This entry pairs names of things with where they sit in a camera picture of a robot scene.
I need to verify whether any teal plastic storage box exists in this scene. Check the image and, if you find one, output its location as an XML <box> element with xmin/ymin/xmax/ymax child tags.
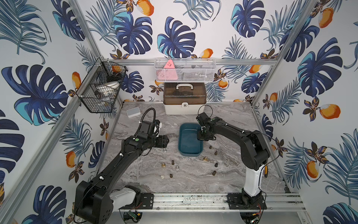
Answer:
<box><xmin>178</xmin><ymin>123</ymin><xmax>204</xmax><ymax>157</ymax></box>

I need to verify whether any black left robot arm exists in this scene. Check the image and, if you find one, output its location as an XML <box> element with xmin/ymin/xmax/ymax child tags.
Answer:
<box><xmin>74</xmin><ymin>117</ymin><xmax>169</xmax><ymax>224</ymax></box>

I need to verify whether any small white box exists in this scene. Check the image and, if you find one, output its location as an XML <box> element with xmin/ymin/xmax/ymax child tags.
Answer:
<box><xmin>126</xmin><ymin>107</ymin><xmax>141</xmax><ymax>118</ymax></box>

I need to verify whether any brown lid white toolbox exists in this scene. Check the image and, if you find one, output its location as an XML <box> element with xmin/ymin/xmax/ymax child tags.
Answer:
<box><xmin>163</xmin><ymin>83</ymin><xmax>207</xmax><ymax>115</ymax></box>

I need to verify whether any pink triangle sign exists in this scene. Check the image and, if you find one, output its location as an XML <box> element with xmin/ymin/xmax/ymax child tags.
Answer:
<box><xmin>157</xmin><ymin>59</ymin><xmax>178</xmax><ymax>82</ymax></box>

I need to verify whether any white bowl in basket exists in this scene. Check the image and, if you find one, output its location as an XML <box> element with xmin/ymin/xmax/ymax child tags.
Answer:
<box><xmin>97</xmin><ymin>81</ymin><xmax>120</xmax><ymax>93</ymax></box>

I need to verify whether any black wire basket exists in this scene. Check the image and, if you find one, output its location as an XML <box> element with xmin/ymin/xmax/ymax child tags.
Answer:
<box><xmin>76</xmin><ymin>58</ymin><xmax>128</xmax><ymax>113</ymax></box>

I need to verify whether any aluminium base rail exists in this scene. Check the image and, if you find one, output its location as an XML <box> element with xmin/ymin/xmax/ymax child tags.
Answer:
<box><xmin>113</xmin><ymin>193</ymin><xmax>306</xmax><ymax>213</ymax></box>

